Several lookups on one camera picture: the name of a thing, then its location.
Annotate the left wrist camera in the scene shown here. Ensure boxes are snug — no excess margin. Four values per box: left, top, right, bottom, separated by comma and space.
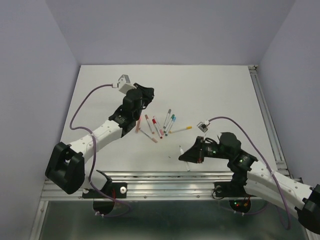
117, 74, 136, 94

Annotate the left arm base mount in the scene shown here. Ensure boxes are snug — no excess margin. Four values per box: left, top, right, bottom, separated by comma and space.
81, 170, 132, 218

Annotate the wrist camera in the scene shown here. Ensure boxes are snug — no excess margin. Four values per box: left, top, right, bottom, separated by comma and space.
117, 74, 136, 94
197, 120, 210, 133

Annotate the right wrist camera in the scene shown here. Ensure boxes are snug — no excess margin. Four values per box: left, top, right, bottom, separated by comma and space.
197, 120, 210, 133

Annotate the green cap marker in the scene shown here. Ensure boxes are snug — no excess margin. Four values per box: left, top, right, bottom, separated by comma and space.
163, 114, 175, 134

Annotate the grey cap marker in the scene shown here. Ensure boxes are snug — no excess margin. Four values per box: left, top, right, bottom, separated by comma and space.
163, 109, 172, 129

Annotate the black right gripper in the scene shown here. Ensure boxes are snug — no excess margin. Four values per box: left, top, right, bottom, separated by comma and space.
178, 136, 231, 164

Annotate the brown cap marker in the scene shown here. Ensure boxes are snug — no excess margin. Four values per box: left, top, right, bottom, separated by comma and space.
144, 114, 155, 135

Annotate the purple cable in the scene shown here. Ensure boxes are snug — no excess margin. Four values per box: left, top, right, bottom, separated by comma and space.
208, 115, 292, 230
68, 83, 132, 218

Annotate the red cap marker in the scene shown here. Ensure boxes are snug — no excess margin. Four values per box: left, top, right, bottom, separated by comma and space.
152, 117, 159, 136

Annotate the light blue cap marker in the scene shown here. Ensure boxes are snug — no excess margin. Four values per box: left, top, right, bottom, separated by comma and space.
165, 116, 176, 136

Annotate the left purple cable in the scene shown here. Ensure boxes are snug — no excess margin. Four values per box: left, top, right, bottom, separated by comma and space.
68, 83, 132, 218

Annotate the yellow cap marker pen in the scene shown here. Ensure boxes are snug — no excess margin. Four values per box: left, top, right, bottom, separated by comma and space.
168, 126, 193, 134

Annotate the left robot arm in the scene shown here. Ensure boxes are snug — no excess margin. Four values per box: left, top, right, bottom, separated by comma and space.
45, 83, 155, 195

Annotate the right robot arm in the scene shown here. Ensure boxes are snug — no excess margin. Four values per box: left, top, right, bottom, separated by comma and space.
178, 132, 320, 234

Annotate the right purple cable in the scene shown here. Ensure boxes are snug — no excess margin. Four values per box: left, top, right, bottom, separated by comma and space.
208, 115, 292, 230

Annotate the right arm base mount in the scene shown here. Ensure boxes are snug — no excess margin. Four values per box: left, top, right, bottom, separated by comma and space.
211, 181, 252, 214

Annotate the dark green marker pen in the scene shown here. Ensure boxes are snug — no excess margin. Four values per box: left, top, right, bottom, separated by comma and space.
178, 146, 191, 172

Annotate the aluminium right side rail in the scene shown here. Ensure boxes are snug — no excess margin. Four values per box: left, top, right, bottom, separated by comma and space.
248, 65, 290, 177

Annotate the aluminium front rail frame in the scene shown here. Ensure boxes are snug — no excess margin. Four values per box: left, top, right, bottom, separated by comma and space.
28, 170, 305, 240

